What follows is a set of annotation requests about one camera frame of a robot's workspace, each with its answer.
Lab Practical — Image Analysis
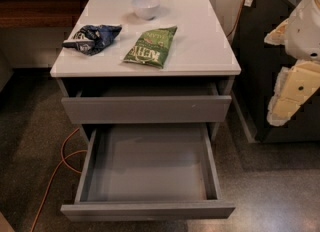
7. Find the orange cable by wall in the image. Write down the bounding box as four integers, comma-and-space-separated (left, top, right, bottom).
226, 0, 264, 39

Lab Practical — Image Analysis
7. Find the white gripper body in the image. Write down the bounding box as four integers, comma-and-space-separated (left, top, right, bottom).
285, 0, 320, 61

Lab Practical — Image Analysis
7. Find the grey top drawer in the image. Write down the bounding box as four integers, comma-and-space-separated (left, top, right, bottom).
62, 82, 231, 124

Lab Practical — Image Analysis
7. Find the dark grey bin cabinet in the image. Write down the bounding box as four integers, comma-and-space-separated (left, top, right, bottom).
232, 0, 320, 143

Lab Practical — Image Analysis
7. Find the green chip bag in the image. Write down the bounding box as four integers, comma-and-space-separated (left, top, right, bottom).
123, 26, 177, 69

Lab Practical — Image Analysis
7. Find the white bowl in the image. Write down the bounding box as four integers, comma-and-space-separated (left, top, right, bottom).
131, 0, 160, 20

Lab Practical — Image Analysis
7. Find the grey drawer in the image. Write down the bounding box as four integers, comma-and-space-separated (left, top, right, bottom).
61, 123, 235, 222
62, 82, 231, 124

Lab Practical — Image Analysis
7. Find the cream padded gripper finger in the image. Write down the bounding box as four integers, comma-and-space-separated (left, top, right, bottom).
267, 60, 320, 126
264, 19, 288, 45

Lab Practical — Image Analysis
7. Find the grey drawer cabinet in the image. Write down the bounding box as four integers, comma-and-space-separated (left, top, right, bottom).
49, 0, 242, 144

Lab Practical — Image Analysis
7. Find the orange cable on floor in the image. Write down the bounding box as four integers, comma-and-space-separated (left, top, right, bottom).
29, 127, 89, 232

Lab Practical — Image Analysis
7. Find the blue crumpled chip bag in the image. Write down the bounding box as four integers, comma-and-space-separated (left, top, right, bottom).
62, 25, 122, 56

